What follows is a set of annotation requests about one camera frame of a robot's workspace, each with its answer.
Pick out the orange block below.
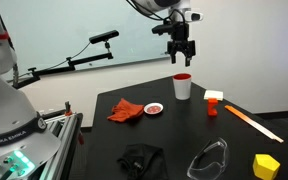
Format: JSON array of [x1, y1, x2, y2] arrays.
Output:
[[206, 98, 219, 117]]

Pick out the black cloth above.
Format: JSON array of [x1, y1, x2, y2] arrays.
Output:
[[117, 143, 169, 180]]

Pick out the yellow block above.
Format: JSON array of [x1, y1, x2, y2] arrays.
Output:
[[252, 153, 281, 180]]

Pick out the white mug red interior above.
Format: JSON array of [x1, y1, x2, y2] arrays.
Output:
[[172, 73, 193, 101]]

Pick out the orange white flat stick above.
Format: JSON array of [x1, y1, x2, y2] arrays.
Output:
[[224, 104, 285, 144]]

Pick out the black cable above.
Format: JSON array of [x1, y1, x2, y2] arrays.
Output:
[[17, 42, 92, 80]]

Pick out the glass whiteboard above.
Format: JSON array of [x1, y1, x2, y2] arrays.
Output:
[[0, 0, 187, 83]]

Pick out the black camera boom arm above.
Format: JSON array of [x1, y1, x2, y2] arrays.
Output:
[[12, 41, 114, 90]]

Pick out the orange black clamp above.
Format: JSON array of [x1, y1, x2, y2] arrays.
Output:
[[63, 101, 74, 117]]

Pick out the clear safety glasses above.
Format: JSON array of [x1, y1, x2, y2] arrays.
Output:
[[186, 137, 231, 180]]

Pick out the white pad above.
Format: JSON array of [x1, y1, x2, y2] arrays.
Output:
[[203, 89, 224, 102]]

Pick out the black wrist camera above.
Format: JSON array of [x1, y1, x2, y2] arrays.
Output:
[[151, 21, 174, 36]]

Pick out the aluminium extrusion frame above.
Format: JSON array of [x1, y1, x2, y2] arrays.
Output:
[[33, 106, 85, 180]]

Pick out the small white plate red food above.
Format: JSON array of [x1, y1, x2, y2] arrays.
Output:
[[143, 102, 164, 116]]

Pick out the black stereo camera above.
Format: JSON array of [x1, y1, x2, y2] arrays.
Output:
[[88, 29, 120, 45]]

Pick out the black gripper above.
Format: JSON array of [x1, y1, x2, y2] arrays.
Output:
[[166, 22, 197, 67]]

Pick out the orange cloth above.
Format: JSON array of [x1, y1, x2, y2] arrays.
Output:
[[106, 97, 146, 123]]

